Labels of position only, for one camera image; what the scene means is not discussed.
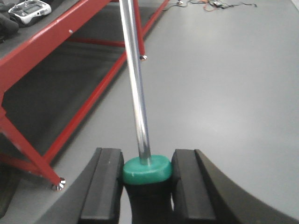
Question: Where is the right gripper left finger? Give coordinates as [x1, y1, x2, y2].
[33, 148, 124, 224]

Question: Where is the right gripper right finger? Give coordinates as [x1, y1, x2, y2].
[171, 149, 299, 224]

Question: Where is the green black screwdriver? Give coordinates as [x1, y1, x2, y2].
[120, 0, 172, 224]

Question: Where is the white remote controller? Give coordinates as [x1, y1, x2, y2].
[8, 0, 52, 25]

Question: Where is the red metal table frame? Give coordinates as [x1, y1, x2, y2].
[0, 0, 171, 191]

